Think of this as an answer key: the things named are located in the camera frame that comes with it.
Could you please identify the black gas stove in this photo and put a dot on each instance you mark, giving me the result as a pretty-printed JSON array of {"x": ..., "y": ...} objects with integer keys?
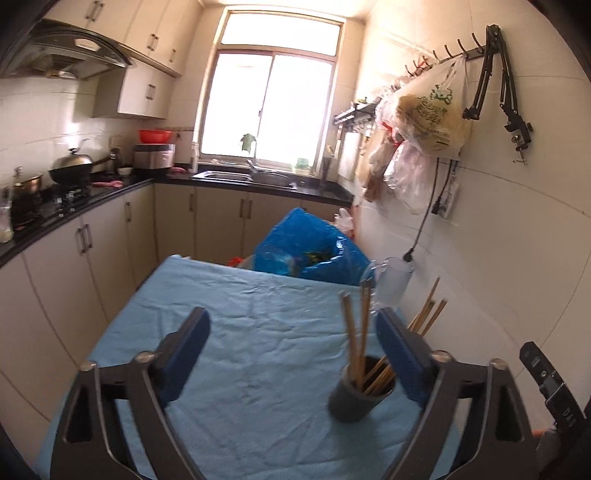
[{"x": 69, "y": 196}]

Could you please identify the small white plastic bag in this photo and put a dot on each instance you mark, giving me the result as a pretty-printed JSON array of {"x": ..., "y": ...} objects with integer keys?
[{"x": 345, "y": 221}]

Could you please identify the light blue tablecloth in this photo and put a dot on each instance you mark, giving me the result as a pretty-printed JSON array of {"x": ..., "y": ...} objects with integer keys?
[{"x": 258, "y": 332}]

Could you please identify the black kitchen countertop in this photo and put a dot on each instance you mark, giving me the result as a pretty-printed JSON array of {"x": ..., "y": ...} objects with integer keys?
[{"x": 318, "y": 194}]

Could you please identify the steel faucet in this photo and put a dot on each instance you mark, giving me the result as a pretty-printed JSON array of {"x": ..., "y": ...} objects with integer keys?
[{"x": 255, "y": 164}]

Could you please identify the blue plastic bag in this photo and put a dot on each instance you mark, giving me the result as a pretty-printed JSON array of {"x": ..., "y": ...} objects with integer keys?
[{"x": 295, "y": 240}]

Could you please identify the steel countertop appliance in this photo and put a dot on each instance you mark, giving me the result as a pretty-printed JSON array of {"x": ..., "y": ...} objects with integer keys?
[{"x": 154, "y": 157}]

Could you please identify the white cutting board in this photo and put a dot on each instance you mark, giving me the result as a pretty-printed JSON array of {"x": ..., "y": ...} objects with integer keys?
[{"x": 347, "y": 157}]

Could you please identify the beige printed plastic bag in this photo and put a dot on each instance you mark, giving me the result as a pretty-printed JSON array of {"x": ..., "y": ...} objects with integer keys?
[{"x": 429, "y": 115}]

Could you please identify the green windowsill container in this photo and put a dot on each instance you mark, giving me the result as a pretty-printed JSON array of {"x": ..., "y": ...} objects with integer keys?
[{"x": 301, "y": 165}]

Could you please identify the pink clear plastic bags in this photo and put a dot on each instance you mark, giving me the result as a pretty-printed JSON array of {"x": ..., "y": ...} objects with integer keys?
[{"x": 406, "y": 180}]

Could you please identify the dark utensil caddy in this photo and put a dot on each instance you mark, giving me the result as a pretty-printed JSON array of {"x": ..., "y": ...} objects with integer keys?
[{"x": 326, "y": 168}]

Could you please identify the low cream wall cabinet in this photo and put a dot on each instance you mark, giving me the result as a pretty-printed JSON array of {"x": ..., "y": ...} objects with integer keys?
[{"x": 138, "y": 94}]

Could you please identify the red plastic basin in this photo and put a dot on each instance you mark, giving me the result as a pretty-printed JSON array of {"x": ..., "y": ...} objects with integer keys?
[{"x": 154, "y": 136}]

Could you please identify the steel sink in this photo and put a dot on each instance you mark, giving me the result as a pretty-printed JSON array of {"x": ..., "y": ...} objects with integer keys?
[{"x": 231, "y": 177}]

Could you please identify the stainless steel pot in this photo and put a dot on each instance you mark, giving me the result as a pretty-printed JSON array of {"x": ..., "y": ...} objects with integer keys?
[{"x": 27, "y": 189}]

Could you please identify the white bottle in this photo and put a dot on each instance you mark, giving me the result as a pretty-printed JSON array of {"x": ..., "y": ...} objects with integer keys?
[{"x": 193, "y": 159}]

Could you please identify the metal wall rack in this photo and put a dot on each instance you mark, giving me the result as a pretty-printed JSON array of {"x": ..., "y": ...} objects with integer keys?
[{"x": 355, "y": 115}]

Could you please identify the metal wall hook rail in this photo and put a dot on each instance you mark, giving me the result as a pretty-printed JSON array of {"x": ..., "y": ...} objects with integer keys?
[{"x": 455, "y": 48}]

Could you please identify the green cloth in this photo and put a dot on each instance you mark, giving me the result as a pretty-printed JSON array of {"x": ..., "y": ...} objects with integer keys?
[{"x": 248, "y": 143}]

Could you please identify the cream base cabinets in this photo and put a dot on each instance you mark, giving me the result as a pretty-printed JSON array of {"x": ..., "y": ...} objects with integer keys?
[{"x": 217, "y": 221}]

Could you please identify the small white bowl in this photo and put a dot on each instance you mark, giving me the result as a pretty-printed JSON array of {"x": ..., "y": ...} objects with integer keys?
[{"x": 123, "y": 171}]

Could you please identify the kitchen window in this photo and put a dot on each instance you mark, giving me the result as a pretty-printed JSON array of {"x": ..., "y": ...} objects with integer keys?
[{"x": 268, "y": 101}]

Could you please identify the black wok with lid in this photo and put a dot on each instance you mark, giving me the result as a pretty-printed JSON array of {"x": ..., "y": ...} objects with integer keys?
[{"x": 71, "y": 168}]

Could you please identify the grey range hood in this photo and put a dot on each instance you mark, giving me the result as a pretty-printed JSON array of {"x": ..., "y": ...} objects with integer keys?
[{"x": 60, "y": 50}]

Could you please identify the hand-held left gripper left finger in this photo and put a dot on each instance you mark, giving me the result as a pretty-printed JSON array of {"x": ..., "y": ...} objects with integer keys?
[{"x": 184, "y": 360}]

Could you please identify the pile of wooden chopsticks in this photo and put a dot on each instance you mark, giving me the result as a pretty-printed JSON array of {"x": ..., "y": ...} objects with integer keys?
[{"x": 364, "y": 332}]

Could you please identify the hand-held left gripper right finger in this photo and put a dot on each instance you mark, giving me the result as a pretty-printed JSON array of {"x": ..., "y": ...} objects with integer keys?
[{"x": 399, "y": 360}]

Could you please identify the dark round chopstick holder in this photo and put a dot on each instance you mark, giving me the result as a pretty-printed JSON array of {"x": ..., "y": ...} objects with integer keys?
[{"x": 351, "y": 406}]

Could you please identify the row of cream upper cabinets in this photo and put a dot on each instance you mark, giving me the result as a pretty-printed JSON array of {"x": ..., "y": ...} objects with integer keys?
[{"x": 152, "y": 32}]

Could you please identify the clear glass mug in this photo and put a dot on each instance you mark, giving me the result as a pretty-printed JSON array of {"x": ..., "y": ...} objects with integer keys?
[{"x": 392, "y": 281}]

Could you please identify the white wall socket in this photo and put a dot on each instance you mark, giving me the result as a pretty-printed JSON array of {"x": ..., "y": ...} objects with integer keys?
[{"x": 448, "y": 198}]

